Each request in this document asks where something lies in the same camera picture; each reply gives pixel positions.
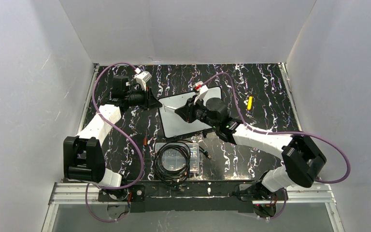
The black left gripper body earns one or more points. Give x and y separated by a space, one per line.
146 98

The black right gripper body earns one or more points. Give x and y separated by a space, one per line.
191 108

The small white whiteboard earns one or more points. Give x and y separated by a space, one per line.
172 124

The red whiteboard marker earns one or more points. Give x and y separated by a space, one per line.
170 108

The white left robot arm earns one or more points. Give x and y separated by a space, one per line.
83 157

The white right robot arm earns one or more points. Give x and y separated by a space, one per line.
302 159

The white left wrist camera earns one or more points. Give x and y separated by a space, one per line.
142 78

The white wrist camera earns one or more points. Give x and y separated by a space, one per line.
142 78
201 90

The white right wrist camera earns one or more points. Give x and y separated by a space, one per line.
201 90

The aluminium front rail frame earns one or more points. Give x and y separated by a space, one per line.
75 193

